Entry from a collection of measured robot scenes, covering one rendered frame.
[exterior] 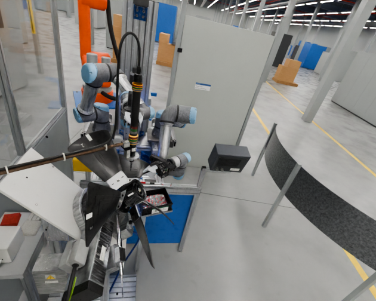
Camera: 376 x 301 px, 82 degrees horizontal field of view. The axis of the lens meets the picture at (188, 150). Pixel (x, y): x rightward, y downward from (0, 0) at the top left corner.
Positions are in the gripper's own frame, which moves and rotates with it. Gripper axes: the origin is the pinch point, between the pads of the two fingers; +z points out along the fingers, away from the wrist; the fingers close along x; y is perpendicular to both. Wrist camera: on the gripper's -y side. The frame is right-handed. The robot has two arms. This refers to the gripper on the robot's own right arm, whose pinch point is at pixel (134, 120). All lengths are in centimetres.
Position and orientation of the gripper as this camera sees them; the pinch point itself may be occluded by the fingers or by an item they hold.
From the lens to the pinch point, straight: 98.1
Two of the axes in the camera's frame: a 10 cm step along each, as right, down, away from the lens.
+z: 3.1, 5.5, -7.8
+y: -2.0, 8.4, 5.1
